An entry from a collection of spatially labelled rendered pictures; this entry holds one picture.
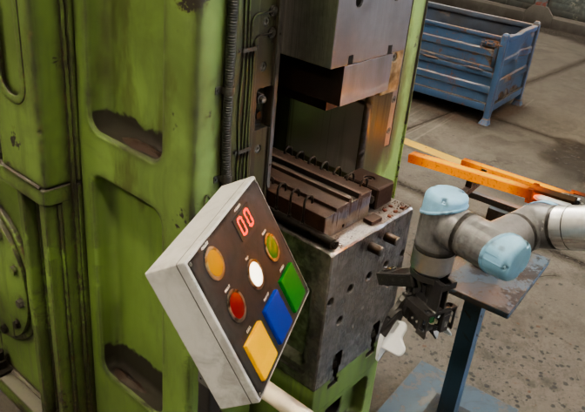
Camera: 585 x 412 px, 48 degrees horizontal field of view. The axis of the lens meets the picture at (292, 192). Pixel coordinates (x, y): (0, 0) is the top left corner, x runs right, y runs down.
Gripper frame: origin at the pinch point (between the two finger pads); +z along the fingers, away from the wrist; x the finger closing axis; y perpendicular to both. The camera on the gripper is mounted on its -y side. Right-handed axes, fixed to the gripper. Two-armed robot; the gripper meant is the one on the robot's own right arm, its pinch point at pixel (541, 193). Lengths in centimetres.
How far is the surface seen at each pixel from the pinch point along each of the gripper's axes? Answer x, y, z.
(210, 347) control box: -84, 6, 21
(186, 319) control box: -85, 2, 24
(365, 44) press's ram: -17, -29, 41
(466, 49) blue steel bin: 337, 60, 181
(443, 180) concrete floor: 217, 113, 125
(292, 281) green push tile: -56, 9, 26
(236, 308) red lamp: -77, 2, 21
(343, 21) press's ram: -27, -35, 41
